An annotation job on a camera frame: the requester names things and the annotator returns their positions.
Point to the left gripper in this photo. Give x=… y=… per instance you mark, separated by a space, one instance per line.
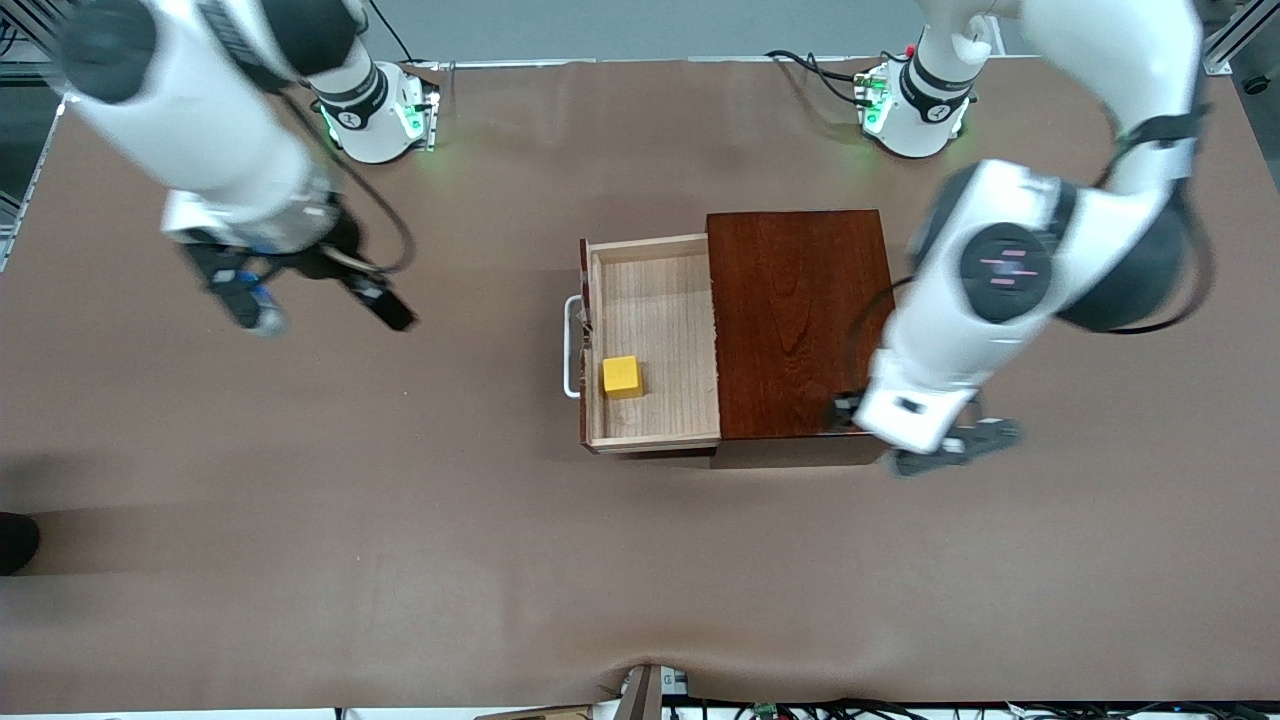
x=842 y=416

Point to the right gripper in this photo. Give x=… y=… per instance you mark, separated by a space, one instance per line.
x=332 y=256

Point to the yellow block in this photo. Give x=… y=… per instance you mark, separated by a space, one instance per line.
x=622 y=378

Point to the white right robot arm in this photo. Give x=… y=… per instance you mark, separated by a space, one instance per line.
x=200 y=120

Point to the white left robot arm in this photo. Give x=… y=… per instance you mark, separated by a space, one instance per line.
x=960 y=330

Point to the dark brown wooden cabinet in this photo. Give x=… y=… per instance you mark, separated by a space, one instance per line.
x=800 y=320

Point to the table cover sheet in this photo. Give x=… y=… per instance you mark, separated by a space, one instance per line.
x=400 y=480

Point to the green circuit board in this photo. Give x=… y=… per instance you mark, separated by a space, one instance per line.
x=767 y=711

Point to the black rounded fabric object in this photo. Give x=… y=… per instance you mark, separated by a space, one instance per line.
x=15 y=545

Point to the small black caster wheel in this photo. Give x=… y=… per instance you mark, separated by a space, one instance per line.
x=1257 y=86

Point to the aluminium frame profile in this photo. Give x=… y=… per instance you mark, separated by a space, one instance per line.
x=1215 y=60

